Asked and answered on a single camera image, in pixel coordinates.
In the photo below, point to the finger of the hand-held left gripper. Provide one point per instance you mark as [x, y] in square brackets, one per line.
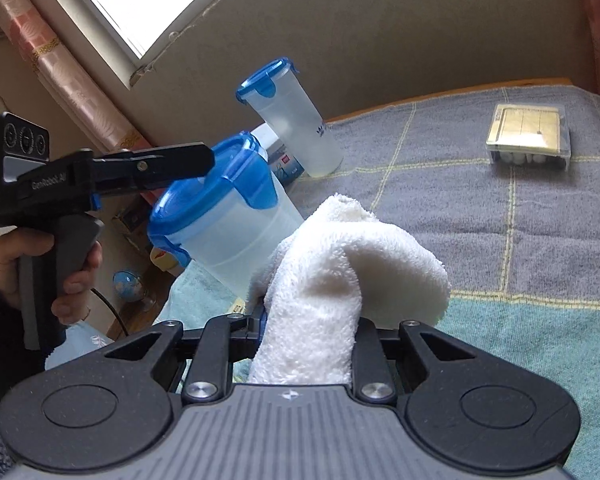
[170, 167]

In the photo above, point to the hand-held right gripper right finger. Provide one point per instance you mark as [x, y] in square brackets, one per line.
[370, 360]

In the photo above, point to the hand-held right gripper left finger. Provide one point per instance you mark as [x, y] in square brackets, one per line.
[220, 345]

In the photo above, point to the tall clear container crown mark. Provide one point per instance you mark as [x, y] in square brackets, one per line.
[230, 240]

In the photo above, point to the white fluffy towel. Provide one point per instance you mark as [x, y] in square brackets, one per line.
[370, 260]

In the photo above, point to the white lidded wipes tub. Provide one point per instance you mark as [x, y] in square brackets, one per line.
[285, 160]

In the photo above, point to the tall clear container blue lid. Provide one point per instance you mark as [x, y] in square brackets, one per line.
[300, 125]

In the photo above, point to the clear box with yellow board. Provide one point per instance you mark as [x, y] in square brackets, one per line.
[525, 130]

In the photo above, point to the person's left forearm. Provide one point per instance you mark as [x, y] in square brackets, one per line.
[0, 340]

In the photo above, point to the person's left hand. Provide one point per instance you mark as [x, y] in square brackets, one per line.
[10, 255]

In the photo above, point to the cardboard box blue print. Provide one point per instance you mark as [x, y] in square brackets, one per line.
[135, 220]

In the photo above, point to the white trash bin yellow bag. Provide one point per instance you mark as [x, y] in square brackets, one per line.
[162, 257]

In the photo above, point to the small blue globe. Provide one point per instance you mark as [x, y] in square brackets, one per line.
[127, 284]

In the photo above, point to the light blue printed pillow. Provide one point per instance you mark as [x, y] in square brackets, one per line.
[80, 345]

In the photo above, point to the window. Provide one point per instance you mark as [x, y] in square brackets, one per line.
[145, 0]

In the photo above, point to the grey and teal checked tablecloth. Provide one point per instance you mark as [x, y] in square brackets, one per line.
[455, 210]

